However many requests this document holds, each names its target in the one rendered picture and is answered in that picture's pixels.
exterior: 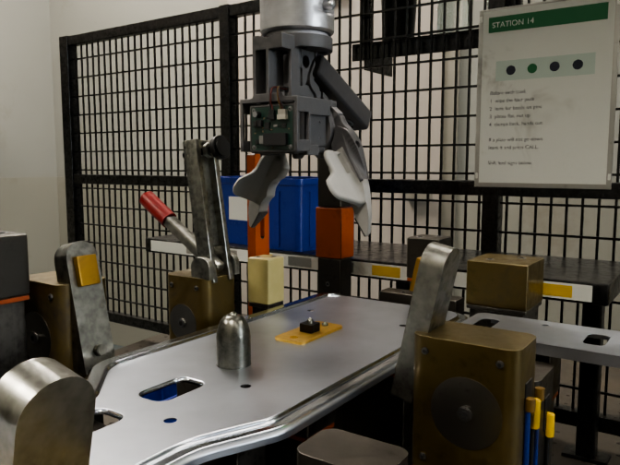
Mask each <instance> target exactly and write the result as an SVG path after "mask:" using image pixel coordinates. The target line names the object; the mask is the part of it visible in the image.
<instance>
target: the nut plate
mask: <svg viewBox="0 0 620 465"><path fill-rule="evenodd" d="M306 322H307V321H304V322H302V323H300V327H298V328H295V329H292V330H290V331H287V332H284V333H282V334H280V335H277V336H275V340H279V341H283V342H288V343H292V344H297V345H304V344H306V343H308V342H311V341H313V340H317V339H319V338H322V337H324V336H326V335H328V334H330V333H333V332H335V331H337V330H340V329H342V325H339V324H333V323H328V326H326V327H323V326H322V323H323V321H314V324H306Z"/></svg>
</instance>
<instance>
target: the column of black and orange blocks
mask: <svg viewBox="0 0 620 465"><path fill-rule="evenodd" d="M329 175H330V172H329V170H328V165H327V163H326V161H325V159H318V206H319V207H316V256H317V257H318V293H322V292H336V293H339V294H341V295H344V296H350V297H351V286H352V258H351V256H353V208H352V207H351V204H350V203H347V202H345V201H342V200H339V199H337V198H335V197H334V196H333V195H332V194H331V192H330V191H329V189H328V186H327V182H326V181H327V179H328V177H329Z"/></svg>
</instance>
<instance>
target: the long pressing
mask: <svg viewBox="0 0 620 465"><path fill-rule="evenodd" d="M409 309H410V306H409V305H408V304H396V303H390V302H383V301H377V300H370V299H363V298H356V297H350V296H344V295H341V294H339V293H336V292H322V293H318V294H315V295H311V296H308V297H305V298H303V299H299V300H296V301H293V302H290V303H287V304H282V305H279V306H276V307H272V308H269V309H267V310H264V311H261V312H257V313H254V314H252V315H249V316H244V318H245V319H246V321H247V323H248V326H249V328H250V335H251V365H250V366H248V367H246V368H243V369H235V370H228V369H221V368H219V367H218V366H217V353H216V334H217V328H218V325H216V326H213V327H210V328H204V329H201V330H199V331H196V332H193V333H189V334H186V335H184V336H181V337H177V338H174V339H171V340H166V341H163V342H160V343H157V344H154V345H150V346H148V347H145V348H142V349H139V350H135V351H132V352H128V353H124V354H121V355H118V356H115V357H113V358H109V359H106V360H104V361H102V362H100V363H98V364H96V365H94V366H93V367H92V368H91V369H90V370H89V372H88V374H87V376H86V378H85V379H86V380H88V381H89V382H90V383H91V384H92V386H93V388H94V391H95V396H96V404H95V413H94V415H98V414H105V415H109V416H112V417H114V418H116V419H119V420H120V421H118V422H116V423H113V424H110V425H108V426H105V427H103V428H102V429H99V430H97V431H94V432H92V440H91V450H90V458H89V465H199V464H202V463H204V462H207V461H210V460H213V459H218V458H222V457H225V456H229V455H232V454H235V453H239V452H243V451H246V450H249V449H253V448H256V447H263V446H265V445H269V444H273V443H276V442H279V441H281V440H283V439H286V438H288V437H290V436H292V435H295V434H296V433H298V432H299V431H301V430H303V429H304V428H305V427H307V426H308V425H310V424H312V423H314V422H315V421H317V420H319V419H320V418H322V417H324V416H325V415H327V414H328V413H330V412H332V411H334V410H336V409H337V408H338V407H340V406H341V405H343V404H344V403H346V402H348V401H349V400H351V399H353V398H355V397H356V396H358V395H360V394H361V393H363V392H365V391H366V390H367V389H369V388H371V387H372V386H374V385H376V384H377V383H379V382H381V381H382V380H384V379H385V378H387V377H389V376H391V375H393V374H394V373H395V366H396V363H397V362H398V359H399V351H400V347H401V343H402V339H403V334H404V330H405V327H401V326H406V322H407V317H408V313H409ZM310 310H312V311H310ZM309 317H311V318H312V319H313V321H323V322H325V321H326V322H328V323H333V324H339V325H342V329H340V330H337V331H335V332H333V333H330V334H328V335H326V336H324V337H322V338H319V339H317V340H313V341H311V342H308V343H306V344H304V345H297V344H292V343H288V342H283V341H279V340H275V336H277V335H280V334H282V333H284V332H287V331H290V330H292V329H295V328H298V327H300V323H302V322H304V321H307V319H308V318H309ZM180 382H186V383H191V384H194V385H198V386H200V387H199V388H197V389H194V390H192V391H190V392H187V393H185V394H183V395H181V396H179V397H176V398H174V399H169V400H166V401H154V400H150V399H145V398H142V397H143V396H145V395H147V394H149V393H151V392H154V391H156V390H159V389H162V388H166V387H168V386H170V385H172V384H175V383H180ZM241 386H250V387H248V388H243V387H241ZM169 419H175V420H176V422H174V423H165V422H164V421H166V420H169Z"/></svg>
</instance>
